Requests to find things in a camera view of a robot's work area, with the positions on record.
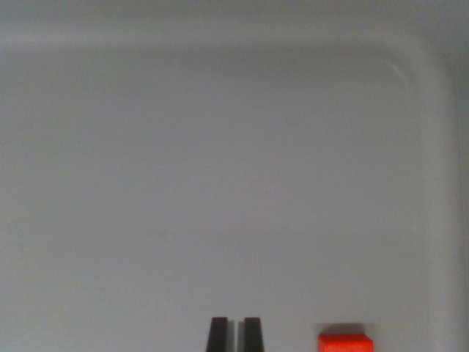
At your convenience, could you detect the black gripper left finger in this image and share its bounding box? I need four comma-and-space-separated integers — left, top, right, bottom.
206, 317, 230, 352

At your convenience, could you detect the white plastic bin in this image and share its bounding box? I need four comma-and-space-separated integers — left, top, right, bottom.
0, 0, 469, 352

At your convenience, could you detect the red block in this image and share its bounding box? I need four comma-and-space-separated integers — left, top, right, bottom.
317, 332, 375, 352

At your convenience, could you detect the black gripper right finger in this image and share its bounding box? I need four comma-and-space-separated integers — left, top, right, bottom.
241, 317, 266, 352

